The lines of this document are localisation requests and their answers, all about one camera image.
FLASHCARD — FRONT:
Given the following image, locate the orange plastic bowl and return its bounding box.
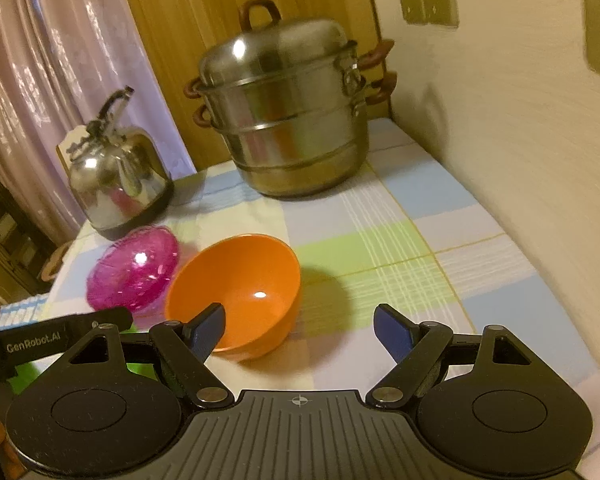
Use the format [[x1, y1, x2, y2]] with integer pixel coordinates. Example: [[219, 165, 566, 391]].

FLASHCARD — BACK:
[[165, 233, 302, 364]]

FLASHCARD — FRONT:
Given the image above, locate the stainless steel steamer pot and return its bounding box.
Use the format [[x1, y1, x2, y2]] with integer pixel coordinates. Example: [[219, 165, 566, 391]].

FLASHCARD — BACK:
[[183, 0, 398, 199]]

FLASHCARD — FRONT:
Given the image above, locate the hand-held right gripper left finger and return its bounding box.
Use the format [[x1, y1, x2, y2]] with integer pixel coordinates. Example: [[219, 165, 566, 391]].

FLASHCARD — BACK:
[[55, 302, 233, 408]]

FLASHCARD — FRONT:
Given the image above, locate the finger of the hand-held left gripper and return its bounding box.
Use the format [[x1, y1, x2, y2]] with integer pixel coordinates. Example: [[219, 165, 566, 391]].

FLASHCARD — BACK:
[[67, 308, 134, 335]]

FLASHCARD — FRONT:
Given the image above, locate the green plastic bowl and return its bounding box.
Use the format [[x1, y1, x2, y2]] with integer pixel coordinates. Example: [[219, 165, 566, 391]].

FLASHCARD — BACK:
[[9, 362, 157, 397]]

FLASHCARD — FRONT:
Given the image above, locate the pink lace curtain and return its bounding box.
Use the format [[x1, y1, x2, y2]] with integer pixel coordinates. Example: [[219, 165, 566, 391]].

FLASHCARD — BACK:
[[0, 0, 197, 241]]

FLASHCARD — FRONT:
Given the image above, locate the stainless steel kettle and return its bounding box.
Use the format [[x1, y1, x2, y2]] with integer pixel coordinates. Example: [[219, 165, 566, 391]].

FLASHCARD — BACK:
[[69, 86, 175, 241]]

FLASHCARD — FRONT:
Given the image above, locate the black folding rack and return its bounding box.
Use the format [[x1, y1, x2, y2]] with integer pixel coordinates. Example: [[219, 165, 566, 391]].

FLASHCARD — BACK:
[[0, 155, 56, 303]]

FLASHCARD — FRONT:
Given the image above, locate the wooden door panel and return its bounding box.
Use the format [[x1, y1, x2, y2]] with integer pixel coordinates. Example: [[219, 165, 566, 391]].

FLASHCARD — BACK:
[[115, 0, 387, 171]]

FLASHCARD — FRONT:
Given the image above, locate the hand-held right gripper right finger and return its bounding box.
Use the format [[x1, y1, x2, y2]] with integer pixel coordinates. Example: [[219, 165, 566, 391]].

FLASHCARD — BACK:
[[365, 304, 546, 408]]

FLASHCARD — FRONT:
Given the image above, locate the checked tablecloth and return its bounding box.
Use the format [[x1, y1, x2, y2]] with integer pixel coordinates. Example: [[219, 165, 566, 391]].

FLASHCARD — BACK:
[[45, 117, 600, 480]]

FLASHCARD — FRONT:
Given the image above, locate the white wooden chair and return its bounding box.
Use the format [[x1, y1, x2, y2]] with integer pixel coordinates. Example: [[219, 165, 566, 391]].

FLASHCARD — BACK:
[[56, 127, 101, 171]]

